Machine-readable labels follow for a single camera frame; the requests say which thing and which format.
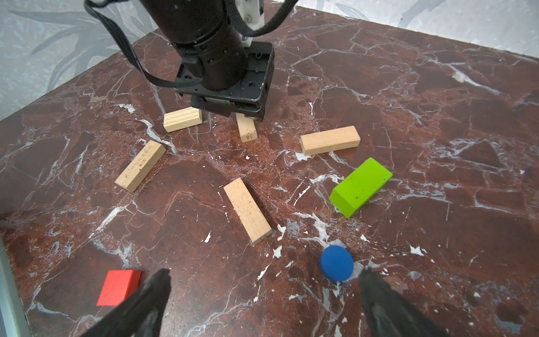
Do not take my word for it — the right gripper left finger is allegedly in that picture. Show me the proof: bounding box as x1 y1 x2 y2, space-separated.
84 268 171 337

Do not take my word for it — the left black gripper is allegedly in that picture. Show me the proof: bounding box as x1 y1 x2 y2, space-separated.
176 42 275 121

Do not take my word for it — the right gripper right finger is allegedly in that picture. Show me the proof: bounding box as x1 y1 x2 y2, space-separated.
358 268 449 336

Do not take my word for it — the plain wood block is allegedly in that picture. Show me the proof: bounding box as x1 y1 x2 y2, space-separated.
235 113 258 143

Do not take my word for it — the wood block with writing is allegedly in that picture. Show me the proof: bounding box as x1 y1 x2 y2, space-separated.
115 140 166 192

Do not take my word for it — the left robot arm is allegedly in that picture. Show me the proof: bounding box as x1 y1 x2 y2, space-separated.
142 1 275 121

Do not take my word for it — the red block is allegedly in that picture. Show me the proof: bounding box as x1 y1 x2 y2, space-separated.
97 270 142 307

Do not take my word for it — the grooved wood block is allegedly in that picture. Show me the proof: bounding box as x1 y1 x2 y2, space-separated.
164 107 203 133

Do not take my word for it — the blue cylinder block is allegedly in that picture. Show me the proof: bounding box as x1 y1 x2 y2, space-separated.
319 246 354 282

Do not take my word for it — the green block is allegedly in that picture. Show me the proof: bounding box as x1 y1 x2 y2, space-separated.
330 158 392 218

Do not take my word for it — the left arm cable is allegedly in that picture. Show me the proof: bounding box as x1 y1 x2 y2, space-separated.
83 0 203 88

